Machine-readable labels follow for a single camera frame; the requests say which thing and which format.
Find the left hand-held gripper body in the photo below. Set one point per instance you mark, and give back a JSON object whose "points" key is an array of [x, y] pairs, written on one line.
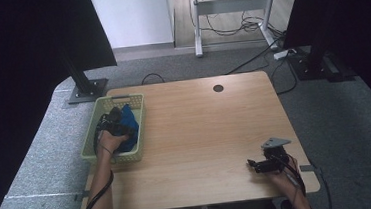
{"points": [[114, 123]]}

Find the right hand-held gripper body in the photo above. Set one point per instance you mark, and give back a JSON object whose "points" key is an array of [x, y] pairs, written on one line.
{"points": [[274, 159]]}

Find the blue shirt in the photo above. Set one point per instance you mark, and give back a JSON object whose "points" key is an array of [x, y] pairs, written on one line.
{"points": [[129, 119]]}

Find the green plastic basket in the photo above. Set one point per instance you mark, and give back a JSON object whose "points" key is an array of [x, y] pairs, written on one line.
{"points": [[90, 148]]}

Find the person's left hand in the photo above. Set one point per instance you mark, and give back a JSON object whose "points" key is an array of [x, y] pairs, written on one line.
{"points": [[109, 144]]}

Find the person's right hand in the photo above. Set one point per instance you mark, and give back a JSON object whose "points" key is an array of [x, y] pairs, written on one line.
{"points": [[289, 176]]}

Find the grey table edge clip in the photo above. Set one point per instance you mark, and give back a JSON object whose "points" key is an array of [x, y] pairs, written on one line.
{"points": [[307, 167]]}

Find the black metal stand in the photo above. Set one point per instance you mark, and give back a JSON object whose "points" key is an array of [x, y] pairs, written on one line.
{"points": [[83, 82], [317, 60]]}

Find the black round table grommet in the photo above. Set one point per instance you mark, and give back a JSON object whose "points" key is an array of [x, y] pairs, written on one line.
{"points": [[218, 88]]}

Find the white power strip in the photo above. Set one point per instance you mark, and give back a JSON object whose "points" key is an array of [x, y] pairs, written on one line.
{"points": [[281, 54]]}

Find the black curtain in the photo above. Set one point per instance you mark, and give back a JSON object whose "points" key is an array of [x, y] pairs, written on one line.
{"points": [[350, 21], [20, 64]]}

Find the white desk frame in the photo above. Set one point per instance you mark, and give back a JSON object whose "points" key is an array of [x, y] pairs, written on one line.
{"points": [[232, 4]]}

